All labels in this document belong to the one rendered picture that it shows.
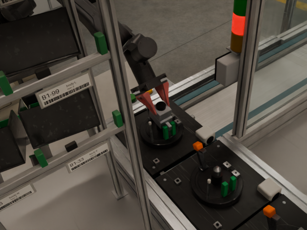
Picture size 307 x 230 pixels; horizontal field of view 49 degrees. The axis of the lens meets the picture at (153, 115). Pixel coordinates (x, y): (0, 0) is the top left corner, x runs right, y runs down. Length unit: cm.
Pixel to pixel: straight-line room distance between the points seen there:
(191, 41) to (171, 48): 22
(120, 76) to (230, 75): 41
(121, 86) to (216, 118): 67
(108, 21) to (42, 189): 77
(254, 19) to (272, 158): 52
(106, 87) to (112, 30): 96
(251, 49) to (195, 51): 235
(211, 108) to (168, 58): 194
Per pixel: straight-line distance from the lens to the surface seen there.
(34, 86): 51
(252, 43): 86
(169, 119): 100
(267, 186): 94
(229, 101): 126
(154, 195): 94
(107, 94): 143
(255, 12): 82
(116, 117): 61
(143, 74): 96
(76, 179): 115
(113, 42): 52
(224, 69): 89
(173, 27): 362
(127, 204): 106
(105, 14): 50
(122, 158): 104
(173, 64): 305
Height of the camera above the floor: 175
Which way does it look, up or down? 43 degrees down
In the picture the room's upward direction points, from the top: 7 degrees counter-clockwise
